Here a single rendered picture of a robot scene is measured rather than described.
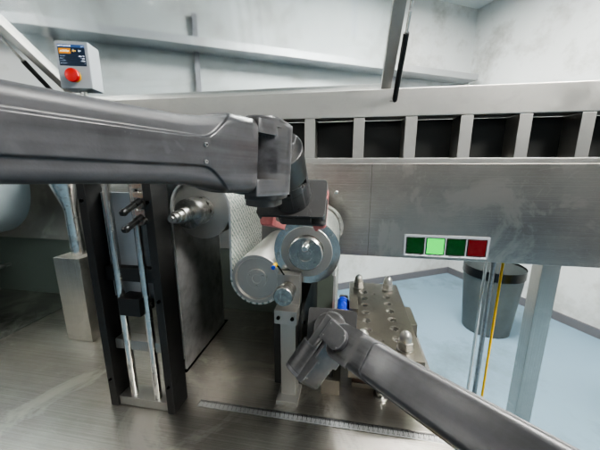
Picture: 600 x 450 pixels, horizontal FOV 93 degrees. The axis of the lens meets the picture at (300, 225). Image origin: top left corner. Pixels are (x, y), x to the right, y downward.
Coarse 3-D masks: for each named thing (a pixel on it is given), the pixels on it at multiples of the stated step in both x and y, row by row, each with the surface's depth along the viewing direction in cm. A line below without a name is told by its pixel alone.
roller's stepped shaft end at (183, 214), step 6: (180, 210) 58; (186, 210) 59; (192, 210) 61; (168, 216) 56; (174, 216) 56; (180, 216) 57; (186, 216) 58; (192, 216) 60; (174, 222) 56; (180, 222) 59
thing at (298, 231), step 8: (288, 232) 63; (296, 232) 63; (304, 232) 62; (312, 232) 62; (320, 232) 62; (288, 240) 63; (320, 240) 62; (328, 240) 62; (328, 248) 62; (328, 256) 62; (288, 264) 64; (320, 264) 63; (328, 264) 63; (304, 272) 64; (312, 272) 64; (320, 272) 64
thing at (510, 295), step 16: (464, 272) 252; (480, 272) 234; (496, 272) 264; (512, 272) 253; (464, 288) 253; (496, 288) 229; (512, 288) 227; (464, 304) 255; (512, 304) 232; (464, 320) 257; (480, 320) 242; (496, 320) 236; (512, 320) 239; (496, 336) 240
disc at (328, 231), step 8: (280, 232) 63; (328, 232) 62; (280, 240) 64; (336, 240) 62; (280, 248) 64; (336, 248) 62; (280, 256) 65; (336, 256) 62; (280, 264) 65; (336, 264) 63; (328, 272) 64; (304, 280) 65; (312, 280) 65; (320, 280) 64
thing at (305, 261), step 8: (296, 240) 61; (304, 240) 61; (312, 240) 60; (288, 248) 62; (296, 248) 62; (312, 248) 61; (320, 248) 61; (288, 256) 62; (296, 256) 62; (304, 256) 62; (312, 256) 61; (320, 256) 61; (296, 264) 62; (304, 264) 62; (312, 264) 62
